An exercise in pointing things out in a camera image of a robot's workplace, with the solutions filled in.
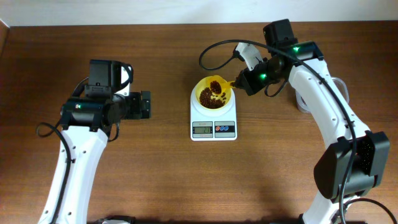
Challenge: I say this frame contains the red beans in bowl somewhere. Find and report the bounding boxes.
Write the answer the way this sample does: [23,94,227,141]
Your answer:
[199,87,227,109]

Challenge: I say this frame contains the yellow plastic bowl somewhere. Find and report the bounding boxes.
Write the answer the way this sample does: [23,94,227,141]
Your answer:
[193,78,233,109]

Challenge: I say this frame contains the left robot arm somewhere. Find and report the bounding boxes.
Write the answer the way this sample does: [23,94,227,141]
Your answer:
[38,60,151,223]

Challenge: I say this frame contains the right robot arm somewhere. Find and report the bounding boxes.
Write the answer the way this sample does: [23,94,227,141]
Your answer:
[234,19,390,223]

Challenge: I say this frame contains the clear plastic bean container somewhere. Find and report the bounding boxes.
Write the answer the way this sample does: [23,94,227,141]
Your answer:
[295,77,349,113]

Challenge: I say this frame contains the yellow measuring scoop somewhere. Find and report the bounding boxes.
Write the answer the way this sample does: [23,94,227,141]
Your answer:
[205,75,235,95]

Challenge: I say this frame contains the white digital kitchen scale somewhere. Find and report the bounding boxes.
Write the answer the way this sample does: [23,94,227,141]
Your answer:
[190,85,238,141]

